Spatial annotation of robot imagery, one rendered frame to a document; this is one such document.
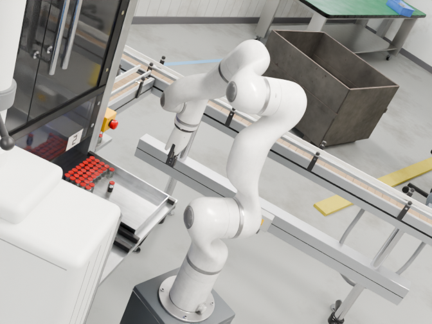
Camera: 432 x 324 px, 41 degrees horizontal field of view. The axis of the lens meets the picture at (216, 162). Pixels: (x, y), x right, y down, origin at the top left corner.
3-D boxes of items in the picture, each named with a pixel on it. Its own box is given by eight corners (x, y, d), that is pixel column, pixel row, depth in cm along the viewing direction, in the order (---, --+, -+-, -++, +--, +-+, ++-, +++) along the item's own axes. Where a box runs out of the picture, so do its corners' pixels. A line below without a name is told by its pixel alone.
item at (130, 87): (74, 146, 234) (82, 114, 226) (43, 128, 236) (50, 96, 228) (152, 95, 291) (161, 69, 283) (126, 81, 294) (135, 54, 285)
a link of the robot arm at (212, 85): (199, 78, 161) (157, 116, 186) (247, 85, 169) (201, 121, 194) (197, 49, 163) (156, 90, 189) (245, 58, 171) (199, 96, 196)
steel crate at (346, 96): (316, 161, 477) (354, 92, 442) (238, 94, 528) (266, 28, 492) (366, 147, 533) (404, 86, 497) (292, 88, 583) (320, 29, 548)
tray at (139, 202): (53, 189, 203) (54, 181, 201) (93, 160, 225) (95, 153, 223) (133, 237, 198) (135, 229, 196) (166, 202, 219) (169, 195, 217)
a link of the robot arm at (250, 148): (196, 222, 172) (242, 222, 179) (211, 247, 162) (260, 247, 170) (249, 67, 150) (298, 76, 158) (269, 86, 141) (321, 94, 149)
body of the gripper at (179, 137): (182, 112, 199) (173, 138, 205) (170, 123, 191) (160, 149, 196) (201, 123, 198) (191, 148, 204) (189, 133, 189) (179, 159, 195)
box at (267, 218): (245, 221, 299) (251, 208, 294) (248, 216, 303) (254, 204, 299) (265, 233, 297) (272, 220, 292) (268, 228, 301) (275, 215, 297)
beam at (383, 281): (133, 155, 316) (139, 138, 310) (140, 150, 323) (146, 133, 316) (397, 306, 291) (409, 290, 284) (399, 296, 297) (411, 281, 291)
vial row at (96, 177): (76, 193, 205) (78, 184, 203) (103, 172, 220) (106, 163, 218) (81, 196, 205) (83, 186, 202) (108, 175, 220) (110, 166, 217)
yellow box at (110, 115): (88, 124, 229) (92, 109, 225) (98, 118, 235) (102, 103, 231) (104, 133, 228) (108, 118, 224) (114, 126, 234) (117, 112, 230)
